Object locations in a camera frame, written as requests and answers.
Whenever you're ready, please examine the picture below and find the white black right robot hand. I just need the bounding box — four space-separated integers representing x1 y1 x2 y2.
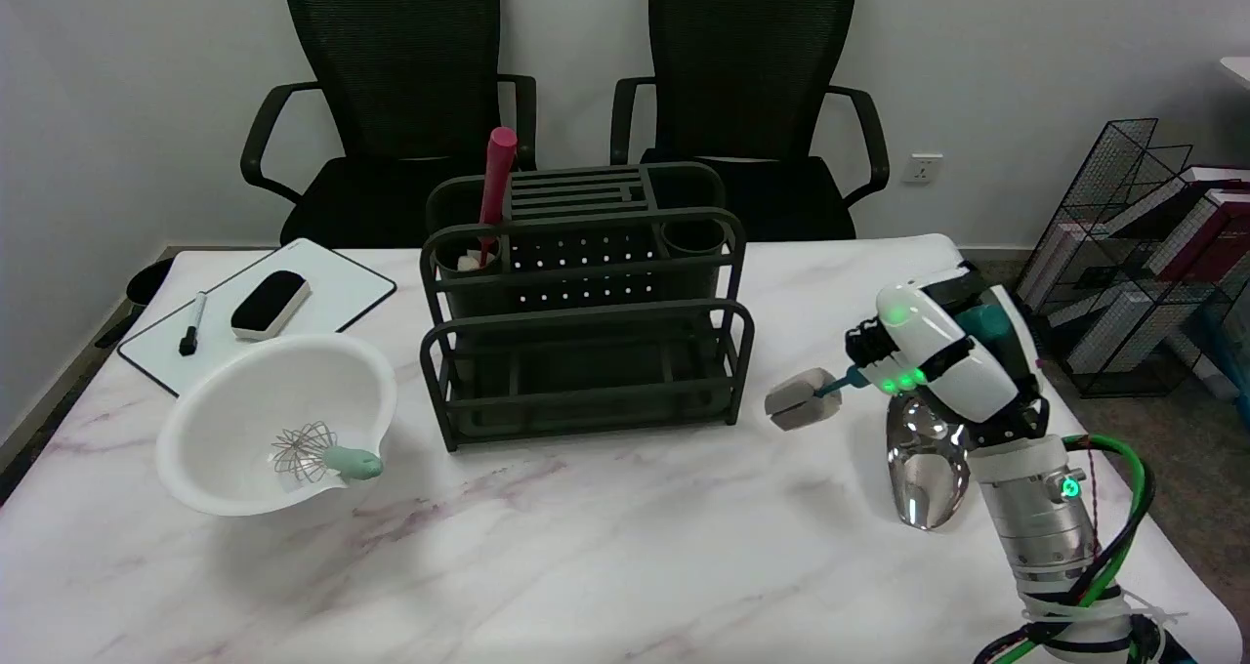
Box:
845 264 1052 445

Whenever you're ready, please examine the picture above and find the blue sponge bottle brush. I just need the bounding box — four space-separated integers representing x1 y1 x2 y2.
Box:
765 305 1017 433

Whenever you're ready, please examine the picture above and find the dark green kitchen storage rack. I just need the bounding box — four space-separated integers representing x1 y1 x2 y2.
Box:
420 161 756 453

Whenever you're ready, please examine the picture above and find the red sponge bottle brush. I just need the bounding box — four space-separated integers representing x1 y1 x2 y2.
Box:
457 127 519 272

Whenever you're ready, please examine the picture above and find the shiny metal scoop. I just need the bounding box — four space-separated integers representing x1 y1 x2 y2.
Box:
886 395 973 531

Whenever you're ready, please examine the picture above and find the white book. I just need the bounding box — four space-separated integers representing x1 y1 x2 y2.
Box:
1102 166 1250 247

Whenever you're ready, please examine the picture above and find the dark red book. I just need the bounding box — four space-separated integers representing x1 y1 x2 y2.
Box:
1152 190 1250 286

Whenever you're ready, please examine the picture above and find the black mesh office chair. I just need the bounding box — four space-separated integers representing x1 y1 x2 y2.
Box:
240 0 539 248
610 0 891 243

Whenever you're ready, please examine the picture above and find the small white whiteboard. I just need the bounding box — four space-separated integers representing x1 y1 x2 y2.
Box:
117 237 398 398

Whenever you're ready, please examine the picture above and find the black white whiteboard eraser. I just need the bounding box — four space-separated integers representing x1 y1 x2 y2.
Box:
230 270 313 342

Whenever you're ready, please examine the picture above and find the white plastic mixing bowl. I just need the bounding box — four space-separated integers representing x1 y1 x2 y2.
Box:
154 332 399 519

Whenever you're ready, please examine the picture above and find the black whiteboard marker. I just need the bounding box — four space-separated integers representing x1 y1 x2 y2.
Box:
179 291 209 357

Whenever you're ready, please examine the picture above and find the black round object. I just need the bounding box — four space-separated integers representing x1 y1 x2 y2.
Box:
95 257 177 350

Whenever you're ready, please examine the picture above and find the green robot cable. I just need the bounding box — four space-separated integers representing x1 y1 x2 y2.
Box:
996 435 1153 664

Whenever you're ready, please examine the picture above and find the black wire book rack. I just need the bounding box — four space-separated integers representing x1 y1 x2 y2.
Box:
1016 117 1250 398

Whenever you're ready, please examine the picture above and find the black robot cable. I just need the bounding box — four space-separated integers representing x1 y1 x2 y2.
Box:
972 435 1159 664

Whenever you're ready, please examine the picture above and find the wire whisk mint handle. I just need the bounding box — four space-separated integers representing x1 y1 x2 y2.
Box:
271 422 386 482

